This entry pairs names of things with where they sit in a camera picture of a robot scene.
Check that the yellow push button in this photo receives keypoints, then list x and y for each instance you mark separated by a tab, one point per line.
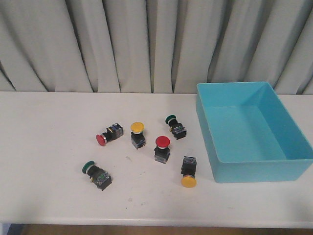
188	170
137	137

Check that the red push button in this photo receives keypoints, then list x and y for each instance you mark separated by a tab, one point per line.
112	133
162	151

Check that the light blue plastic box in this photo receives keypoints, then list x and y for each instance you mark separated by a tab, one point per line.
249	135

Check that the green push button rear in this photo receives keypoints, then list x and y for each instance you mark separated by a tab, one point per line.
176	128

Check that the green push button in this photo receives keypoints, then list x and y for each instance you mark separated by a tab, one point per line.
101	178
176	128

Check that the yellow push button lying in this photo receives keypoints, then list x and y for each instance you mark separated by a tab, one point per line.
188	170

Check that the green push button front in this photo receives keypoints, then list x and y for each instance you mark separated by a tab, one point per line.
101	178

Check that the grey curtain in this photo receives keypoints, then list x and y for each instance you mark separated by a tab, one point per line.
154	46

